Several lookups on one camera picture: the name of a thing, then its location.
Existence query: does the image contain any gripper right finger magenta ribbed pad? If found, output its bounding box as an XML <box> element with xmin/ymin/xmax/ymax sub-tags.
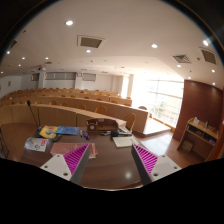
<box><xmin>131</xmin><ymin>144</ymin><xmax>180</xmax><ymax>185</ymax></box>

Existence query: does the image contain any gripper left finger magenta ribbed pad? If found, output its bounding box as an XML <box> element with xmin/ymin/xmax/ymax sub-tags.
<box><xmin>41</xmin><ymin>143</ymin><xmax>90</xmax><ymax>185</ymax></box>

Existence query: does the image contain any blue book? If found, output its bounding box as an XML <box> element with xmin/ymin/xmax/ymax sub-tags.
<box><xmin>56</xmin><ymin>126</ymin><xmax>79</xmax><ymax>135</ymax></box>

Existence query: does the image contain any white notebook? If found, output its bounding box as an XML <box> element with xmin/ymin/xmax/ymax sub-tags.
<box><xmin>113</xmin><ymin>137</ymin><xmax>133</xmax><ymax>148</ymax></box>

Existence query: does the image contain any yellow book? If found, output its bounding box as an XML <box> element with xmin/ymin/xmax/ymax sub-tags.
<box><xmin>40</xmin><ymin>126</ymin><xmax>58</xmax><ymax>139</ymax></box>

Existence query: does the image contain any black gooseneck microphone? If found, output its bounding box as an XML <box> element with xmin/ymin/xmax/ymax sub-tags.
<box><xmin>27</xmin><ymin>100</ymin><xmax>41</xmax><ymax>138</ymax></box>

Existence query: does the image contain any wooden chair near desk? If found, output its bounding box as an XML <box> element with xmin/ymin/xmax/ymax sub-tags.
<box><xmin>124</xmin><ymin>113</ymin><xmax>136</xmax><ymax>131</ymax></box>

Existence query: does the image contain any wooden desktop organizer box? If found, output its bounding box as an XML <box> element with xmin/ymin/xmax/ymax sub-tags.
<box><xmin>87</xmin><ymin>118</ymin><xmax>118</xmax><ymax>132</ymax></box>

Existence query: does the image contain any wooden side cabinet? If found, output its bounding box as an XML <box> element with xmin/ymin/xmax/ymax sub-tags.
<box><xmin>178</xmin><ymin>118</ymin><xmax>218</xmax><ymax>161</ymax></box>

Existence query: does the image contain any front long wooden desk row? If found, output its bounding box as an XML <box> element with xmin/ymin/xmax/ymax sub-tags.
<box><xmin>0</xmin><ymin>103</ymin><xmax>128</xmax><ymax>128</ymax></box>

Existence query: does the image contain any large bright window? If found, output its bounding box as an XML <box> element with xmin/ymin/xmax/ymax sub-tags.
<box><xmin>132</xmin><ymin>79</ymin><xmax>184</xmax><ymax>127</ymax></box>

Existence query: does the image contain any ceiling air vent centre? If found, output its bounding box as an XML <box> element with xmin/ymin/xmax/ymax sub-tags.
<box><xmin>77</xmin><ymin>35</ymin><xmax>104</xmax><ymax>48</ymax></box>

